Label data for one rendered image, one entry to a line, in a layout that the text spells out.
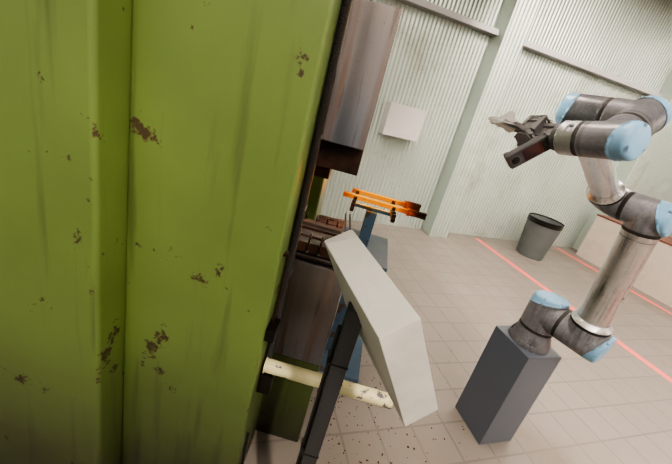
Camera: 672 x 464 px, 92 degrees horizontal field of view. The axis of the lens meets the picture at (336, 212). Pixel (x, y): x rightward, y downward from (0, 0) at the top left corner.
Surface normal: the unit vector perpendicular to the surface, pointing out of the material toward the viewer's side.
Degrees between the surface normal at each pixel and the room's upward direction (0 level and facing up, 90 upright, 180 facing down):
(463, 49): 90
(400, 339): 90
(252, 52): 90
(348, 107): 90
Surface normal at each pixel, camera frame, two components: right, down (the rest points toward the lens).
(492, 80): 0.25, 0.40
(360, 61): -0.12, 0.32
